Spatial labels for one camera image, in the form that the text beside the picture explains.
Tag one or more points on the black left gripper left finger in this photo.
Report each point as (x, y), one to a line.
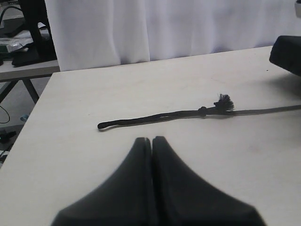
(126, 198)

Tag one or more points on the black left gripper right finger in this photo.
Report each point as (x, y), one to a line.
(183, 198)

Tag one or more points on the black plastic case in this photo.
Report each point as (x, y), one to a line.
(286, 53)

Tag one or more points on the black monitor stand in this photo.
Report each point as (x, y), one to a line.
(42, 49)

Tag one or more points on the grey side table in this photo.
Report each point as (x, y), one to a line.
(11, 75)

